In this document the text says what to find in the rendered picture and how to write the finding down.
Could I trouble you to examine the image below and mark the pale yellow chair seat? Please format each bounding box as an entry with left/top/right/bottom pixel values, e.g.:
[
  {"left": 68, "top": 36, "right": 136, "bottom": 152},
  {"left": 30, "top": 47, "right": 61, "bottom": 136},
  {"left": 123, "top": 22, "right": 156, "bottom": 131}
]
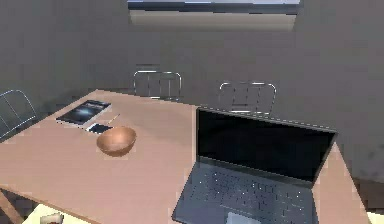
[{"left": 21, "top": 203, "right": 90, "bottom": 224}]

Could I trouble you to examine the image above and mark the brown wooden table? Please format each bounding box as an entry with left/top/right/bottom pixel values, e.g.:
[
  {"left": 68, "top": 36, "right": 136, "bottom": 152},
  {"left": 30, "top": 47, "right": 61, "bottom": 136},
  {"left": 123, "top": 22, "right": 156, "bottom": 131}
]
[{"left": 0, "top": 88, "right": 373, "bottom": 224}]

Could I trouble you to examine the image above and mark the dark blue book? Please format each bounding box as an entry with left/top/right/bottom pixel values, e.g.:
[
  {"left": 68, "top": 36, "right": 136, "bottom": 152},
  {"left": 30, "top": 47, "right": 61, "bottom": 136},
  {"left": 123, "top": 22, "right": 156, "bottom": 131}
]
[{"left": 55, "top": 99, "right": 112, "bottom": 129}]

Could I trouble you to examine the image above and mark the black mobile phone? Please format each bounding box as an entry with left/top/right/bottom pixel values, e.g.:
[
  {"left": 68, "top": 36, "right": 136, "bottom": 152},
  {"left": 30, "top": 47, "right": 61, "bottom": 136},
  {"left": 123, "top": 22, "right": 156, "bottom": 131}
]
[{"left": 85, "top": 122, "right": 114, "bottom": 135}]

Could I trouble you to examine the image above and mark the dark grey laptop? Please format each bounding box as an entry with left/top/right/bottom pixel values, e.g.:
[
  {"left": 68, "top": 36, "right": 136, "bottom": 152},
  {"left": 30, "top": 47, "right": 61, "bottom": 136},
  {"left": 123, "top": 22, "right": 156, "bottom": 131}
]
[{"left": 171, "top": 105, "right": 338, "bottom": 224}]

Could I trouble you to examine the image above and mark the brown wooden bowl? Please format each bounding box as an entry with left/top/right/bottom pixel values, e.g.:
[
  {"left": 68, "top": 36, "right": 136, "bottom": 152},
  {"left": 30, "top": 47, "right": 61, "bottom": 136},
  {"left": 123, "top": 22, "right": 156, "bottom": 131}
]
[{"left": 96, "top": 125, "right": 138, "bottom": 157}]

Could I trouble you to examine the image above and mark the grey metal wire chair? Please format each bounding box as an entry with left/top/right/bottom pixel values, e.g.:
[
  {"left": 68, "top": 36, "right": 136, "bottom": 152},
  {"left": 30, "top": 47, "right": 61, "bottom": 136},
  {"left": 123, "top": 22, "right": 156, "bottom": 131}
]
[
  {"left": 218, "top": 81, "right": 278, "bottom": 117},
  {"left": 132, "top": 70, "right": 183, "bottom": 102},
  {"left": 0, "top": 89, "right": 38, "bottom": 140}
]

